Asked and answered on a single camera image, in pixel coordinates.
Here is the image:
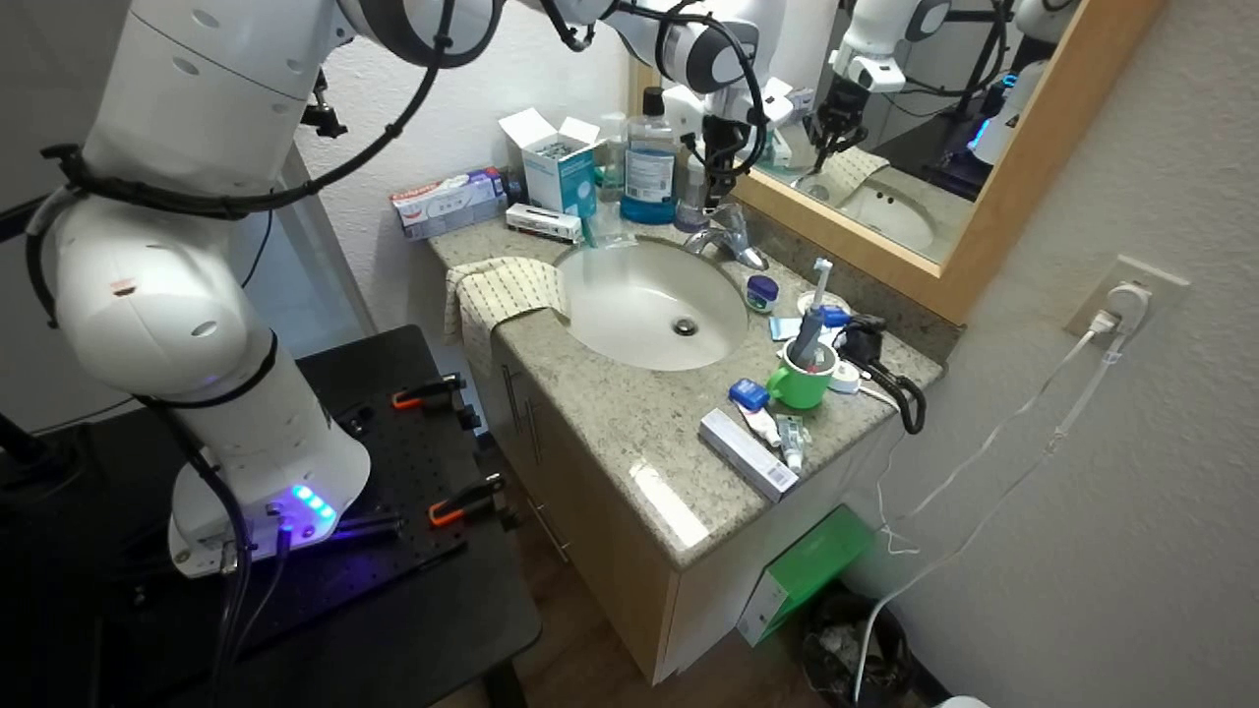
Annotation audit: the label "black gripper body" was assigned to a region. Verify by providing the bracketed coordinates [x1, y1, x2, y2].
[697, 108, 769, 171]

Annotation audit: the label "chrome sink tap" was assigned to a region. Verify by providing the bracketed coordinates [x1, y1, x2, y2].
[685, 197, 775, 275]

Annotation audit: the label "blue mouthwash bottle black cap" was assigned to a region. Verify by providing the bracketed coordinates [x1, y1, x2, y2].
[617, 85, 685, 227]

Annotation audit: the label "small blue lidded jar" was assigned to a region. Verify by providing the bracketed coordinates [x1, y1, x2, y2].
[743, 273, 787, 317]

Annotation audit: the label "white oval sink basin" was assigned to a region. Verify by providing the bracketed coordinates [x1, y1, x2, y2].
[554, 235, 752, 374]

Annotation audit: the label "electric toothbrush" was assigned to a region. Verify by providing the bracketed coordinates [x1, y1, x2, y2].
[782, 256, 844, 374]

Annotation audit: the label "open white cardboard box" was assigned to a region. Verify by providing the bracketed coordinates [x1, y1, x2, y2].
[495, 108, 610, 216]

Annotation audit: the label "small white carton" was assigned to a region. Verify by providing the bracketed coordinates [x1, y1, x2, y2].
[504, 203, 585, 248]

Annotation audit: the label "green plastic cup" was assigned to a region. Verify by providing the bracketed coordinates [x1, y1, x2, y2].
[769, 351, 838, 419]

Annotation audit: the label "checkered hand towel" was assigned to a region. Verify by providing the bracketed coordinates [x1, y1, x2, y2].
[445, 252, 572, 351]

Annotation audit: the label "white toothpaste tube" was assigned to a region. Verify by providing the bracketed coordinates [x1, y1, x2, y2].
[739, 401, 816, 478]

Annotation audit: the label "granite topped vanity cabinet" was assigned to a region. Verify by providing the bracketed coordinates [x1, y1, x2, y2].
[431, 214, 947, 690]

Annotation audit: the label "wrapped tissue pack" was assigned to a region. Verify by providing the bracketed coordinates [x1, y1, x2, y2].
[391, 166, 513, 245]

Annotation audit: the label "long white carton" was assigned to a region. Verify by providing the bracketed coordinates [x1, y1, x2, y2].
[697, 406, 802, 503]

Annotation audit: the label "green cardboard box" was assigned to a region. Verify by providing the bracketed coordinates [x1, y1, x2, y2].
[737, 503, 880, 648]

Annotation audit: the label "black trash bin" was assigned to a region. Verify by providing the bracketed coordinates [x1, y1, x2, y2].
[790, 599, 952, 708]

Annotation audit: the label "black robot table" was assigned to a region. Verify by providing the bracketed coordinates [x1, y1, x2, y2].
[0, 323, 542, 708]

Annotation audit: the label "black trimmer with cord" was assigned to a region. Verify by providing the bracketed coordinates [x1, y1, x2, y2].
[838, 317, 931, 439]

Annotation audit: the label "wooden framed wall mirror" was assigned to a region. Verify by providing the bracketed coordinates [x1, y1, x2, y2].
[627, 0, 1174, 328]

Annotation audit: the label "orange handled clamp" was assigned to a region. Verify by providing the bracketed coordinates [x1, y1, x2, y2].
[427, 469, 518, 534]
[391, 369, 483, 423]

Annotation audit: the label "white charger cable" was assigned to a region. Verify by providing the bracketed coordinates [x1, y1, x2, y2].
[851, 304, 1149, 708]

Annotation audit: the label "white wall outlet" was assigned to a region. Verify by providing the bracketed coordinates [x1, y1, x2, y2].
[1067, 252, 1195, 351]

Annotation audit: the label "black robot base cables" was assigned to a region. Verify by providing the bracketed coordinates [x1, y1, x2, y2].
[133, 399, 301, 708]

